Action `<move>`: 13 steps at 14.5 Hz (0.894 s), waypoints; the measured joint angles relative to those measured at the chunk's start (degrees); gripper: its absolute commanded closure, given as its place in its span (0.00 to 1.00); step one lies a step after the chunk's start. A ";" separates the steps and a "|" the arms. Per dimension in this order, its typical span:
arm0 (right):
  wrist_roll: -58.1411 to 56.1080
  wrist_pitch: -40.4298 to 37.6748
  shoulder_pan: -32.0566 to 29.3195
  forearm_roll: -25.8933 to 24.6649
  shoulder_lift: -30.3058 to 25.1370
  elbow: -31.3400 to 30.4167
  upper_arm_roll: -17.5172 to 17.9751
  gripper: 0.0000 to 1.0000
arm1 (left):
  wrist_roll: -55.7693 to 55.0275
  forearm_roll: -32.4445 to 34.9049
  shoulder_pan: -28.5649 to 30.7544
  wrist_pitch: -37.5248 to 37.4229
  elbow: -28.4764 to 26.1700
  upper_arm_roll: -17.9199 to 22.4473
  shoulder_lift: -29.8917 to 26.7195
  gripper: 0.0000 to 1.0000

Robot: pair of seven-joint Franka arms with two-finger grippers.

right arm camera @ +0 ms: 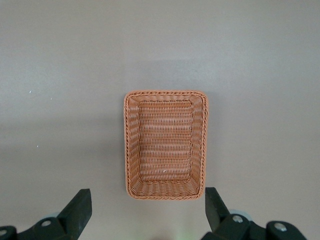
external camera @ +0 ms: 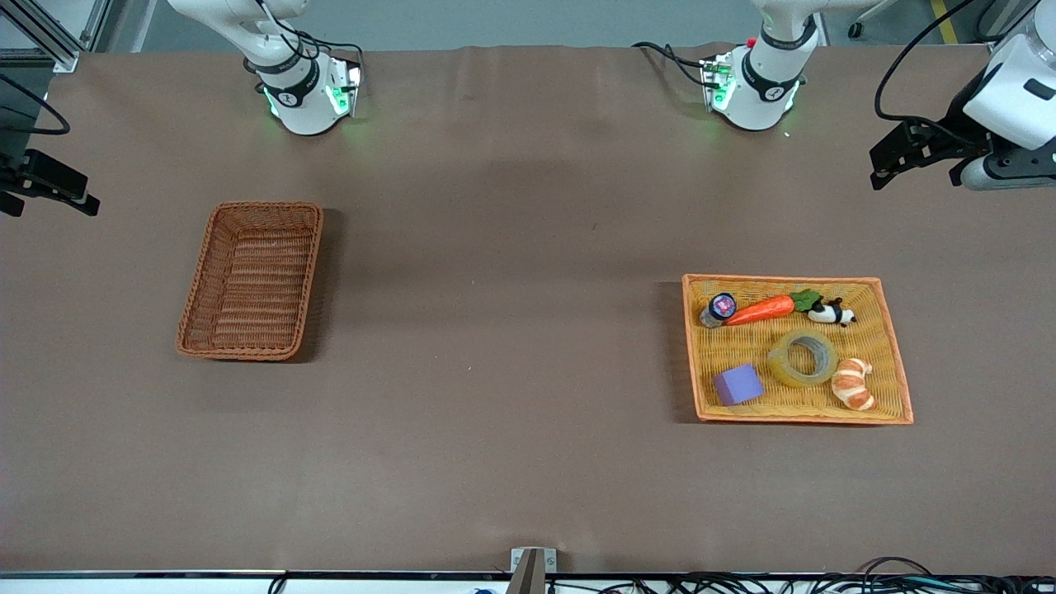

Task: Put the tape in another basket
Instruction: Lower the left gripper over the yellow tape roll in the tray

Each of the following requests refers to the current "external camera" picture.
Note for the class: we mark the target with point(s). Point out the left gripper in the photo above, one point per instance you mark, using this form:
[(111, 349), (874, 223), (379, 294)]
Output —
[(959, 116)]

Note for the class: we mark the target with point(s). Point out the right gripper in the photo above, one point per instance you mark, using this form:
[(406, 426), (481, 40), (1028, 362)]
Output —
[(11, 176)]

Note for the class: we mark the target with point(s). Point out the yellowish clear tape roll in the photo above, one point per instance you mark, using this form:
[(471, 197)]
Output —
[(780, 367)]

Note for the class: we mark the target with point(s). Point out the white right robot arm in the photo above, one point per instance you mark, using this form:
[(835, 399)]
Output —
[(301, 99)]

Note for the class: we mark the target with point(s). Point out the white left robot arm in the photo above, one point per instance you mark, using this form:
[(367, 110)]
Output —
[(763, 91)]

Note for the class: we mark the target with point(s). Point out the yellow basket with orange rim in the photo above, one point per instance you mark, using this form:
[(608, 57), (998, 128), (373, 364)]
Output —
[(874, 330)]

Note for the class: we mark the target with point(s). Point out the brown wicker basket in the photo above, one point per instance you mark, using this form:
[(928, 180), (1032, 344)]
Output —
[(247, 313)]

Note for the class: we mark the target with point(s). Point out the office chair base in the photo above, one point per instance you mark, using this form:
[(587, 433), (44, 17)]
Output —
[(856, 30)]

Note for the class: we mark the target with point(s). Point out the black white panda figure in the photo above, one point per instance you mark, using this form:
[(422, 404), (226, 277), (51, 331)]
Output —
[(829, 313)]

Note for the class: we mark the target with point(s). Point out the left base connector box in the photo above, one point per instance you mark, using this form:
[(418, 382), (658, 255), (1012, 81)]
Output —
[(716, 82)]

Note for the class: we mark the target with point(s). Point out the base connector box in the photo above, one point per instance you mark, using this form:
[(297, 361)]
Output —
[(351, 82), (716, 82)]

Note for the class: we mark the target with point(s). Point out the orange toy carrot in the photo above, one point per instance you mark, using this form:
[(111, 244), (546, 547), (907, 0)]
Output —
[(763, 310)]

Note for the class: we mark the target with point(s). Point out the toy croissant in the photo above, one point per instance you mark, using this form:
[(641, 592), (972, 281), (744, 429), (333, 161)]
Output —
[(850, 384)]

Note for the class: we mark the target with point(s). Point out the small can with dark lid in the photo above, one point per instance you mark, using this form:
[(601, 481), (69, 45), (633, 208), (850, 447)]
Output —
[(722, 307)]

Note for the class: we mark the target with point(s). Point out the purple foam cube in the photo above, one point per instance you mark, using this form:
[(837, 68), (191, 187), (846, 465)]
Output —
[(738, 385)]

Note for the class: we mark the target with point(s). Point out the right base connector box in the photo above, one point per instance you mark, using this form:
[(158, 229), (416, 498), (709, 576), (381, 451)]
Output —
[(351, 82)]

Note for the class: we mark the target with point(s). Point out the brown table cover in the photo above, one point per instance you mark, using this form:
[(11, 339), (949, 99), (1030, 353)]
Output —
[(528, 247)]

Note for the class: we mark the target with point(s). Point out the aluminium frame profile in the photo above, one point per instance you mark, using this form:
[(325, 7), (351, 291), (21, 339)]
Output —
[(49, 45)]

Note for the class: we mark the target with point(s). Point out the silver table edge rail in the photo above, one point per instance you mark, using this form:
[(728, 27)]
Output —
[(165, 582)]

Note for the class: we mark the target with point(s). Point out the metal bracket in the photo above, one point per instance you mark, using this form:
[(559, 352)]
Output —
[(528, 569)]

